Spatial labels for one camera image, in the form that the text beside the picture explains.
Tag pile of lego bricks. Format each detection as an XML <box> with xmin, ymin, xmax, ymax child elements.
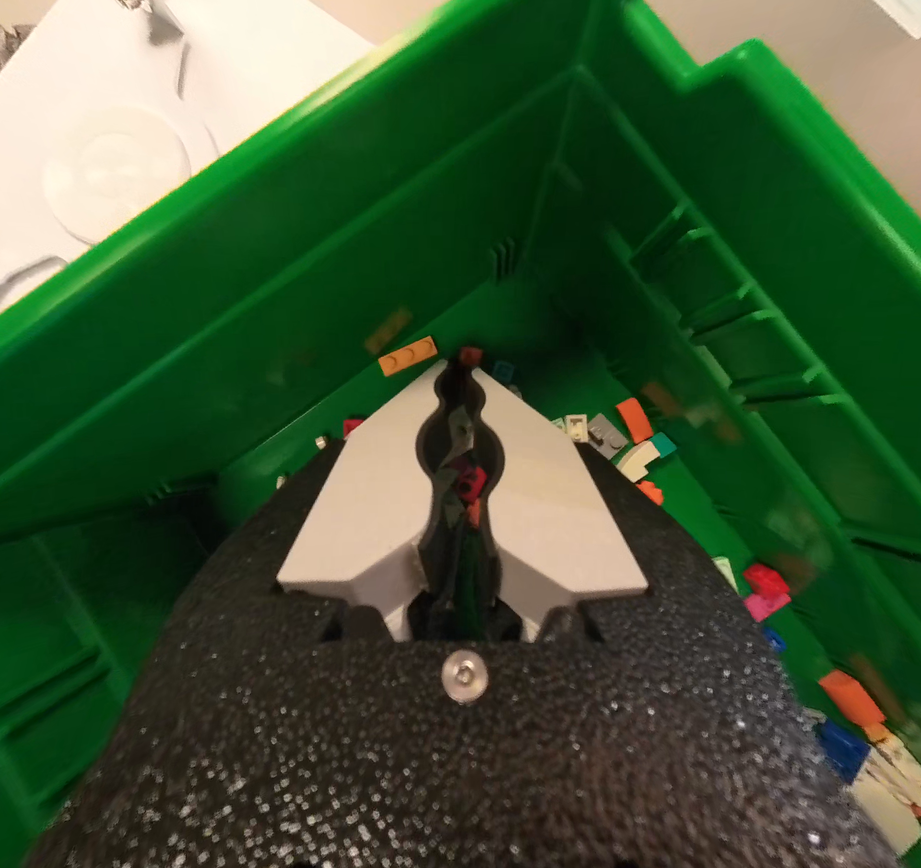
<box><xmin>277</xmin><ymin>336</ymin><xmax>921</xmax><ymax>858</ymax></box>

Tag white stand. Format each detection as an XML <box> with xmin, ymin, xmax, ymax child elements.
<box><xmin>0</xmin><ymin>0</ymin><xmax>377</xmax><ymax>311</ymax></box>

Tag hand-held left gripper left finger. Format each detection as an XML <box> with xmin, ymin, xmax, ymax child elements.
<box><xmin>277</xmin><ymin>362</ymin><xmax>447</xmax><ymax>642</ymax></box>

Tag green plastic bin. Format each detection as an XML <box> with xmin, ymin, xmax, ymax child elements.
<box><xmin>0</xmin><ymin>0</ymin><xmax>921</xmax><ymax>868</ymax></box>

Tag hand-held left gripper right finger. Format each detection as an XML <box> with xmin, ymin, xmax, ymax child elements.
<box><xmin>468</xmin><ymin>366</ymin><xmax>649</xmax><ymax>642</ymax></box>

